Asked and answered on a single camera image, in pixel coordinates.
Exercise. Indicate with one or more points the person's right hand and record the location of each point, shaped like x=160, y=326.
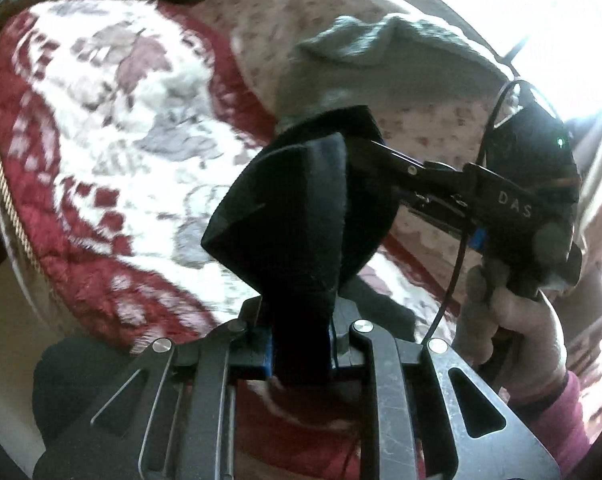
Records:
x=521, y=330

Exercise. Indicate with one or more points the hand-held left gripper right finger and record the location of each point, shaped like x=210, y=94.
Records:
x=333, y=342

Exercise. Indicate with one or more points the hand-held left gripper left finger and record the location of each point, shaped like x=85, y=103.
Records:
x=268, y=357

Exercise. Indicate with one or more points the person's right forearm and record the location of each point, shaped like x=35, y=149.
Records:
x=556, y=425

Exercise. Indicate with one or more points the beige floral pillow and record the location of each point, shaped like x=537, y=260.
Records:
x=281, y=5

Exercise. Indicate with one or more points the black pants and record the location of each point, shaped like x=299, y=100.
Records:
x=301, y=210

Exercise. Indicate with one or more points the grey-green knit cloth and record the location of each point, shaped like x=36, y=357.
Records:
x=381, y=55

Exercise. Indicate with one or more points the red white floral blanket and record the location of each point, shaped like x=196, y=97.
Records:
x=106, y=160

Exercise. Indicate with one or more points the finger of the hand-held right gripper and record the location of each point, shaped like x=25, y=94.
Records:
x=411, y=170

